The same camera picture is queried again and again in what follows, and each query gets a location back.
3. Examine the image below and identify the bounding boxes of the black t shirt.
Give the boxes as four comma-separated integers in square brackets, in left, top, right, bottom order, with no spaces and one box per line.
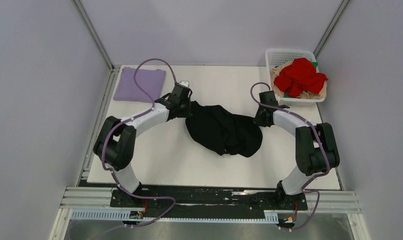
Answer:
[185,101,263,158]

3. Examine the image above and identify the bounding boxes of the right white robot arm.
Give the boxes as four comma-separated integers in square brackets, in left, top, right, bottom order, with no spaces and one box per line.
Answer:
[254,90,341,209]

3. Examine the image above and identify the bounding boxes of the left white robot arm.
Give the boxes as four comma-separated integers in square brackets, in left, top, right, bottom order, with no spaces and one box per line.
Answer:
[93,81,192,207]

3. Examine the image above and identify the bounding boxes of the folded purple t shirt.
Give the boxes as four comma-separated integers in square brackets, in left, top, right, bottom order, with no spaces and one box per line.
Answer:
[113,67,166,103]

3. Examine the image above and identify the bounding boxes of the beige t shirt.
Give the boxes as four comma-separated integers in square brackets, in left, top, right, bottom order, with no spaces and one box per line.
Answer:
[270,60,328,101]

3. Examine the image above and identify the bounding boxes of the red t shirt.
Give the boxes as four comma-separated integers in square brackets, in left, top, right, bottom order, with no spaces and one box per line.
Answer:
[273,57,329,98]

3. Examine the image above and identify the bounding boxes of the white plastic basket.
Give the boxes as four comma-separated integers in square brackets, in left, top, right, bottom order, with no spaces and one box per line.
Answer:
[265,48,329,106]

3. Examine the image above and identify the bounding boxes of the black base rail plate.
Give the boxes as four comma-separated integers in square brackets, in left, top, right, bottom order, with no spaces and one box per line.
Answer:
[110,185,308,220]

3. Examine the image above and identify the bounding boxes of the slotted cable duct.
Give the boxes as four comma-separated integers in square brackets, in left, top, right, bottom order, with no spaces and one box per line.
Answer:
[70,208,279,224]

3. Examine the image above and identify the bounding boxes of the left aluminium corner post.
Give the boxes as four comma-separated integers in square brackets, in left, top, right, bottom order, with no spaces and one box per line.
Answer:
[71,0,115,72]

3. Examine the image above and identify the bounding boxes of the aluminium corner post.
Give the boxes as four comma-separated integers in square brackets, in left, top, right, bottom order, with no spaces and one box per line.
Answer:
[71,0,115,72]
[313,0,352,57]

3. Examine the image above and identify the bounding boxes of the right aluminium corner post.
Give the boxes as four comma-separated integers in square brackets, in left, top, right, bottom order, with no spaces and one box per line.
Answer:
[313,0,352,57]

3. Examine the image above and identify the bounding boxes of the aluminium frame rail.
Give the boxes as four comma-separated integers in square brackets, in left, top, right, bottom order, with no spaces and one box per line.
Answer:
[60,187,116,209]

